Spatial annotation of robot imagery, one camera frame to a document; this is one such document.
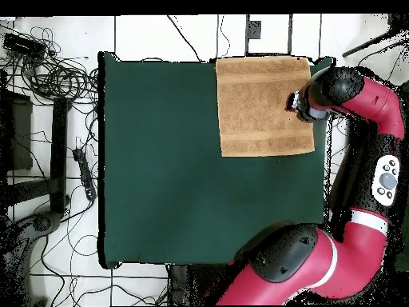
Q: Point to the orange terry towel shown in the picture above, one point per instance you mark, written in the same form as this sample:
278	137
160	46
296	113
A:
255	112

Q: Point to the black flat box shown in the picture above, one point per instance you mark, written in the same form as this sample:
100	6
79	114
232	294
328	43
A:
24	44

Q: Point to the black tripod leg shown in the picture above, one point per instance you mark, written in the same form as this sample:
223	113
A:
370	43

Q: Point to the dark green tablecloth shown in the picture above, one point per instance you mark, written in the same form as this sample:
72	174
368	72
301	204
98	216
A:
159	192

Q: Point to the green cloth strip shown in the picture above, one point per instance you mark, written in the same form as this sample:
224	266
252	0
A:
404	255

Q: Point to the black power strip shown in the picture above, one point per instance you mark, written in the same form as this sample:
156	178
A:
84	174

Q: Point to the black upright bar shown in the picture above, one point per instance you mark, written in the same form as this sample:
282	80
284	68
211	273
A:
59	153

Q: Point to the black square panel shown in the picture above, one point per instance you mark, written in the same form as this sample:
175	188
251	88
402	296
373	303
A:
19	134

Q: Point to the black stand base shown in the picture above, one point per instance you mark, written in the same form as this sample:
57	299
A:
41	224

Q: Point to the grey square frame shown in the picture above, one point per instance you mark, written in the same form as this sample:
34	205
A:
290	35

